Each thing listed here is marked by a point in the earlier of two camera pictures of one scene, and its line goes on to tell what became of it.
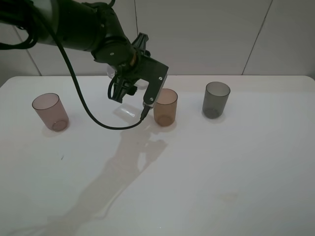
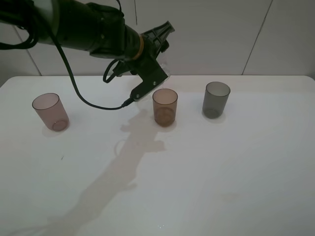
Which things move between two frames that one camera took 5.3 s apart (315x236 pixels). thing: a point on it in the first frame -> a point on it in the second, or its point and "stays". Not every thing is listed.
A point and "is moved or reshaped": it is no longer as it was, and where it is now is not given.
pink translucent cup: (48, 106) stays
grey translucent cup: (215, 97) stays
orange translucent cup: (165, 107) stays
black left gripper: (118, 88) -> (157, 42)
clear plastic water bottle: (127, 111) is moved or reshaped
